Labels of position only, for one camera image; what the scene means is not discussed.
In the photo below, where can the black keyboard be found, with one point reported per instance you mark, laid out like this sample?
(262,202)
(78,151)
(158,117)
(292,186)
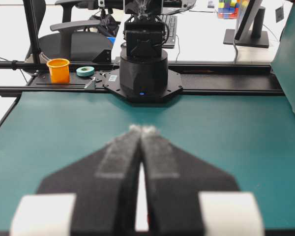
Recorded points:
(171,21)

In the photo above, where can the black office chair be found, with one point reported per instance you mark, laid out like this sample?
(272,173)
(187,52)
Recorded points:
(79,41)

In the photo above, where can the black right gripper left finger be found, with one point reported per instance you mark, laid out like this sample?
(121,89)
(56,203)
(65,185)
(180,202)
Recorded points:
(94,196)

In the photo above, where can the teal tape roll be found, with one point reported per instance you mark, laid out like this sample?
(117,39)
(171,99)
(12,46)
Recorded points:
(85,71)

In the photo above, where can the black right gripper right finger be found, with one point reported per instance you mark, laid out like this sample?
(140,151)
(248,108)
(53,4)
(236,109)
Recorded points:
(187,196)

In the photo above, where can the black vertical frame post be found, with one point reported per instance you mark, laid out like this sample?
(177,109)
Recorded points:
(32,29)

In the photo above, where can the metal corner bracket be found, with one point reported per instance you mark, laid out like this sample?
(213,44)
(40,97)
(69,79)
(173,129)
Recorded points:
(91,85)

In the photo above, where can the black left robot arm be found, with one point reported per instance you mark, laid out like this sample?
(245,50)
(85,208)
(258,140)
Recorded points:
(143,74)

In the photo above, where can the colourful block stack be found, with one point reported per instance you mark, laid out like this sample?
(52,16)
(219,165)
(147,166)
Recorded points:
(228,9)

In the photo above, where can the black aluminium frame rail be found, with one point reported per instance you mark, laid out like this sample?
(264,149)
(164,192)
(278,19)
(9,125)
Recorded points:
(197,79)

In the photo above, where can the orange plastic cup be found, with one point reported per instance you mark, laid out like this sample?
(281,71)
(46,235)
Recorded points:
(59,70)

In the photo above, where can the teal side panel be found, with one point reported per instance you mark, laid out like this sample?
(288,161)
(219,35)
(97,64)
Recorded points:
(283,64)

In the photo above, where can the black computer monitor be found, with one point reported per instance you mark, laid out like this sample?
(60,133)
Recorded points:
(249,26)

